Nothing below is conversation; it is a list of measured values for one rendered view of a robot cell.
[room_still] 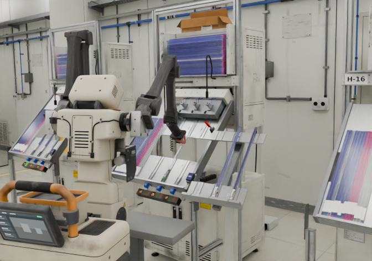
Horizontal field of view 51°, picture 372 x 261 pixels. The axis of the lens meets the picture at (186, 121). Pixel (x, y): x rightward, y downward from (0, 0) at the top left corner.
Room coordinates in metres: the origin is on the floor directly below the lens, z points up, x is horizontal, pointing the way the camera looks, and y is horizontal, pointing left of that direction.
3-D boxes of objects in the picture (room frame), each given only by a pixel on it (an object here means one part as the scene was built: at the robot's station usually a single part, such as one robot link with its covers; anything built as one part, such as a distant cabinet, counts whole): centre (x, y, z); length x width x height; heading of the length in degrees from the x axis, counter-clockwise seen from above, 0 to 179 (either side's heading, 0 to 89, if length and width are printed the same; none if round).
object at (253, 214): (2.93, -0.13, 0.31); 0.70 x 0.65 x 0.62; 51
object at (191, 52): (2.79, -0.10, 1.52); 0.51 x 0.13 x 0.27; 51
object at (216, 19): (3.09, -0.21, 1.82); 0.68 x 0.30 x 0.20; 51
